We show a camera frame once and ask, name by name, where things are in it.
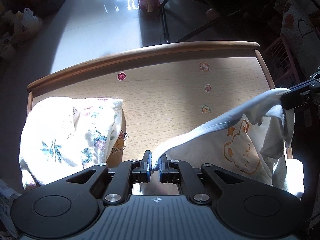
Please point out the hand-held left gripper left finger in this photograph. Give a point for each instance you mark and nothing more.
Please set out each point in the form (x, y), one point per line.
(149, 167)

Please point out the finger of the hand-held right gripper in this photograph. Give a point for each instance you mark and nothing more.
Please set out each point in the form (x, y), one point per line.
(301, 86)
(295, 101)

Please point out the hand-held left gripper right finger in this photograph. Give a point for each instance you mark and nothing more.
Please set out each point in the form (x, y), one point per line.
(161, 172)

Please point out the white shirt with bear print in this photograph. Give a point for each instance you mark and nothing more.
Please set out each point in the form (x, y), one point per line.
(225, 135)

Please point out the pink wooden rack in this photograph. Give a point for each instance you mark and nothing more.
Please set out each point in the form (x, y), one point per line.
(287, 52)

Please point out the orange cartoon character sticker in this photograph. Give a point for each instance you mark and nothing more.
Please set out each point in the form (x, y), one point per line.
(121, 141)

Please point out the heart print quilt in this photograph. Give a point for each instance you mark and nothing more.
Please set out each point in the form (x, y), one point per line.
(300, 27)

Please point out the green and orange sticker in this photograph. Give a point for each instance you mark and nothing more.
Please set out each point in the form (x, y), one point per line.
(205, 108)

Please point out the pink round sticker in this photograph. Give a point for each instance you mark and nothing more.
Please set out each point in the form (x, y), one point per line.
(208, 88)

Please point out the floral cloth bundle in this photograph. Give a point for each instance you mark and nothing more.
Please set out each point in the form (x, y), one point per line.
(62, 135)

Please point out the red flower sticker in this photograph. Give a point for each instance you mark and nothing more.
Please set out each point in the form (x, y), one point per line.
(121, 76)

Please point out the orange round sticker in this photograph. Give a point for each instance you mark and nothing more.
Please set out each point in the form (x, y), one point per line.
(204, 66)

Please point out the pink ball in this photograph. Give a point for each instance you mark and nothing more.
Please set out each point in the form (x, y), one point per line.
(211, 12)

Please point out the wooden table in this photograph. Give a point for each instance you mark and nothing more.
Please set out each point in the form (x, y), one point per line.
(150, 51)

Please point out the black lounge chair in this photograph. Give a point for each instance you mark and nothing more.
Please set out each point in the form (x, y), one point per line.
(165, 30)

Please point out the printed paper carton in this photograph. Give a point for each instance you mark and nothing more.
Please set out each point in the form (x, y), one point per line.
(6, 205)

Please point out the red toy basket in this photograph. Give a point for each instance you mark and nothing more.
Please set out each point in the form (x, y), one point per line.
(143, 0)

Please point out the white plastic bag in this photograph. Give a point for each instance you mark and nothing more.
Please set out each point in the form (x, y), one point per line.
(27, 25)

